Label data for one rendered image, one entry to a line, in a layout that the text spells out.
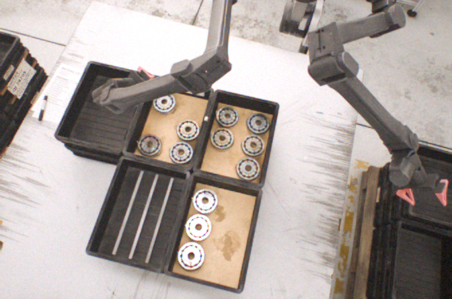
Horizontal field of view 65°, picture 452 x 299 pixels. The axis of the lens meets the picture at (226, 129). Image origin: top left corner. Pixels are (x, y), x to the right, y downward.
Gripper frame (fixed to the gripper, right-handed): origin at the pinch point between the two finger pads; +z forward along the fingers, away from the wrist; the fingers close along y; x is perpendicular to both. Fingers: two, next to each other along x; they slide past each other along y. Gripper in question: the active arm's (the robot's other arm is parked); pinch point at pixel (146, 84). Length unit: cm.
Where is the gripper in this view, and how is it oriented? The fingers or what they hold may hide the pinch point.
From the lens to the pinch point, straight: 148.4
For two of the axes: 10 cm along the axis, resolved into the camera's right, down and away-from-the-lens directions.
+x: -6.9, -6.9, 2.1
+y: 5.9, -7.0, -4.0
